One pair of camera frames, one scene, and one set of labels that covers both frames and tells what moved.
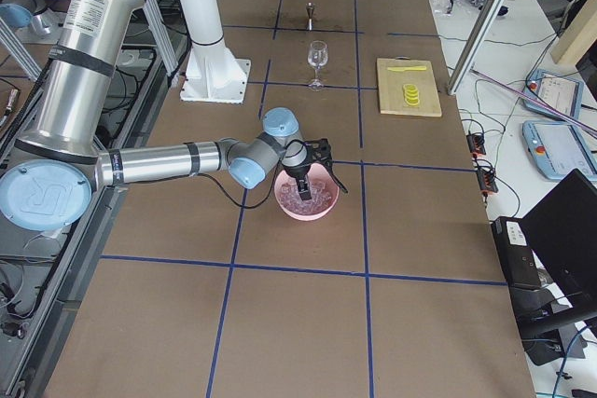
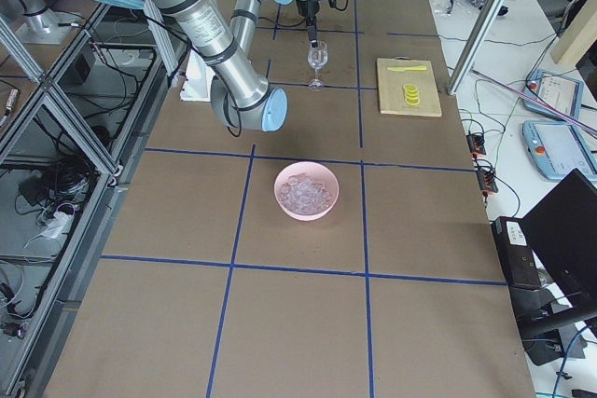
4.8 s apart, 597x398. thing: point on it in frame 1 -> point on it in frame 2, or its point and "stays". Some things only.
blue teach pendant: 561,93 stays
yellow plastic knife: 408,68 stays
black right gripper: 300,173 -> 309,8
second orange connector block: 486,180 stays
